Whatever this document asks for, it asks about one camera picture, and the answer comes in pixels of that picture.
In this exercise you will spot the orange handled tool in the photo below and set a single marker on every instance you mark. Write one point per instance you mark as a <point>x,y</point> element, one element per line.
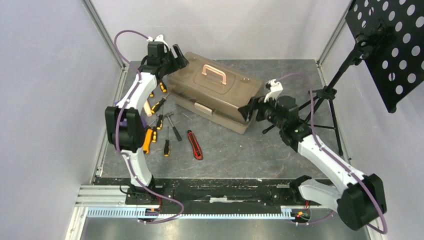
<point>147,140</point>

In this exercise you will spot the medium black-yellow screwdriver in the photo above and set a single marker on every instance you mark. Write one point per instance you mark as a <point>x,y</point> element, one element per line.
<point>163,87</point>

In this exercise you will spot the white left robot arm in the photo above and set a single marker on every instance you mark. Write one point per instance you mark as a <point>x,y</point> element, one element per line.
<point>128,140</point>

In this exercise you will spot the thin black-yellow screwdriver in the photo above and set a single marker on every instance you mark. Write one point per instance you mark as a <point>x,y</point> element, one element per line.
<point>157,127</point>

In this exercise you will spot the black-yellow screwdriver near front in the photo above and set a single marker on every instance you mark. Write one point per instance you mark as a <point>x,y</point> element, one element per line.
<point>166,150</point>

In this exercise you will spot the claw hammer black grip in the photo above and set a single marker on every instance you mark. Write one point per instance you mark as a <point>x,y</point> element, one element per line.
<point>176,132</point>

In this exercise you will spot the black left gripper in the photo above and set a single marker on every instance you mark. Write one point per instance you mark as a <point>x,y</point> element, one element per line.
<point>180,62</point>

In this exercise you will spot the large black-yellow Phillips screwdriver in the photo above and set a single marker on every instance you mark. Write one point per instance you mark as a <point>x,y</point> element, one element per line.
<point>155,108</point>

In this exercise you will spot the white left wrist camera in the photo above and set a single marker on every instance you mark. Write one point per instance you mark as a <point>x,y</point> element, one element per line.
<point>159,38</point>

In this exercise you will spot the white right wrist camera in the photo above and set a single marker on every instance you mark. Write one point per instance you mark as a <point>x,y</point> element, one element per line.
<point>274,88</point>

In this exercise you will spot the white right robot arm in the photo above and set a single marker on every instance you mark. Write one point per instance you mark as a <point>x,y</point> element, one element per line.
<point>357,198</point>

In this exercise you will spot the purple box with grid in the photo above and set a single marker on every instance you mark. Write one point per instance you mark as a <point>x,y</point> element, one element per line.
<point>124,121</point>

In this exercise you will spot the red black utility knife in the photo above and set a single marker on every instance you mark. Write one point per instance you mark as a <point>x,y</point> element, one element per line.
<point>197,151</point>

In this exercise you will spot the aluminium frame rail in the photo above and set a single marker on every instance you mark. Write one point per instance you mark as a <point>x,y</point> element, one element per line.
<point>101,28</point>

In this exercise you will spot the beige translucent tool box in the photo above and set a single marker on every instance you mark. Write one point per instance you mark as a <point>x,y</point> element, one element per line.
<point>214,91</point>

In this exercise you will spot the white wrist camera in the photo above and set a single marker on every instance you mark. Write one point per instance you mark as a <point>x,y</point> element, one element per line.
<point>159,38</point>
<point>274,88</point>

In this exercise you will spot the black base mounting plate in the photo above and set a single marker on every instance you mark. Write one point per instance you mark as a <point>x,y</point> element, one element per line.
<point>220,196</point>

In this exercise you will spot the beige wooden handle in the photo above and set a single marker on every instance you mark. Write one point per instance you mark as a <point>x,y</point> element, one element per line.
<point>147,108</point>

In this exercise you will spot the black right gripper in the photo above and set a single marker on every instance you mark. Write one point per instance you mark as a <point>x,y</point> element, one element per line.
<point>255,108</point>

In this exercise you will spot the black perforated panel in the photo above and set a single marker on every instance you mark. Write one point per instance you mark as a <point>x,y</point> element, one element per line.
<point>395,31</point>

